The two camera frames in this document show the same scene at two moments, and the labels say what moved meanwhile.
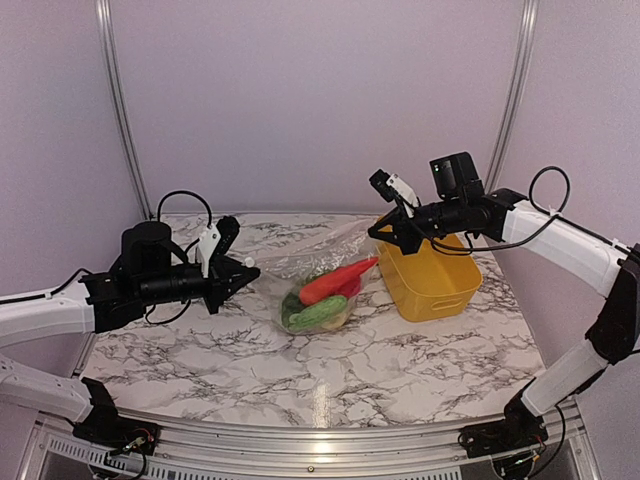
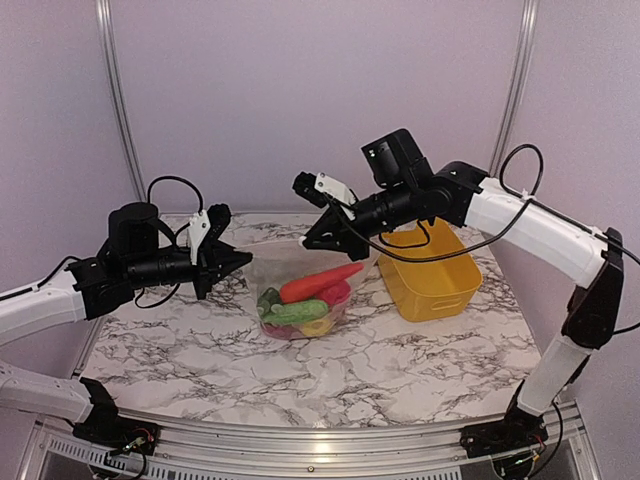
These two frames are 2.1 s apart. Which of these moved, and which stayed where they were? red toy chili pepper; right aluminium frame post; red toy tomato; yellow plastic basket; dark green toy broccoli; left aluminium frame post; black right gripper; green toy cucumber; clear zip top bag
Moved: dark green toy broccoli; red toy chili pepper; green toy cucumber; black right gripper; red toy tomato; clear zip top bag
Stayed: yellow plastic basket; right aluminium frame post; left aluminium frame post
